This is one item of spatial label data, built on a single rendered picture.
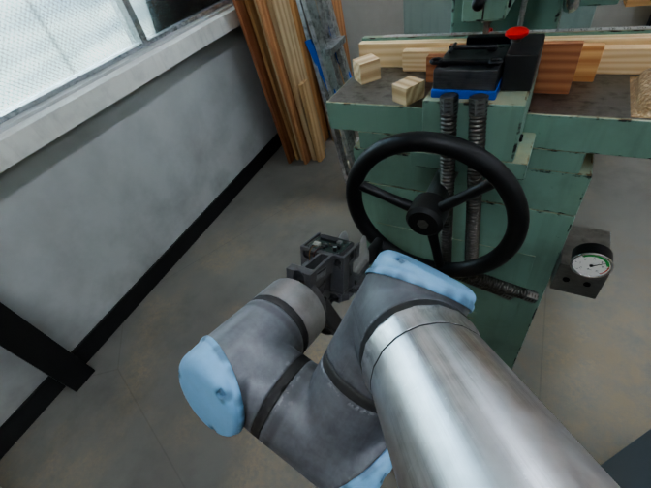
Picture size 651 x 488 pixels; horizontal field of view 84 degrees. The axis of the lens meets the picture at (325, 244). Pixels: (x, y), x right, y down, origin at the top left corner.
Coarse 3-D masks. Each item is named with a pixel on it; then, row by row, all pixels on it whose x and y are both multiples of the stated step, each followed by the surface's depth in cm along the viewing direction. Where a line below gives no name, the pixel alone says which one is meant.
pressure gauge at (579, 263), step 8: (576, 248) 65; (584, 248) 63; (592, 248) 62; (600, 248) 62; (608, 248) 62; (576, 256) 63; (584, 256) 63; (592, 256) 62; (600, 256) 61; (608, 256) 61; (576, 264) 65; (584, 264) 64; (608, 264) 62; (576, 272) 66; (584, 272) 65; (592, 272) 64; (600, 272) 64; (608, 272) 63
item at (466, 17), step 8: (464, 0) 60; (472, 0) 60; (488, 0) 59; (496, 0) 58; (504, 0) 58; (512, 0) 63; (464, 8) 61; (488, 8) 59; (496, 8) 59; (504, 8) 58; (464, 16) 62; (472, 16) 61; (480, 16) 61; (488, 16) 60; (496, 16) 60; (504, 16) 59
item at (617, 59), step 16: (416, 48) 74; (432, 48) 73; (448, 48) 71; (608, 48) 59; (624, 48) 58; (640, 48) 57; (416, 64) 75; (608, 64) 60; (624, 64) 59; (640, 64) 58
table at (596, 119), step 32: (352, 96) 73; (384, 96) 70; (544, 96) 60; (576, 96) 58; (608, 96) 56; (352, 128) 75; (384, 128) 71; (416, 128) 68; (544, 128) 57; (576, 128) 55; (608, 128) 53; (640, 128) 51; (416, 160) 62
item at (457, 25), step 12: (456, 0) 80; (516, 0) 75; (528, 0) 74; (540, 0) 73; (552, 0) 72; (456, 12) 81; (516, 12) 76; (528, 12) 76; (540, 12) 75; (552, 12) 74; (456, 24) 83; (468, 24) 82; (480, 24) 81; (492, 24) 80; (504, 24) 79; (516, 24) 78; (528, 24) 77; (540, 24) 76; (552, 24) 75
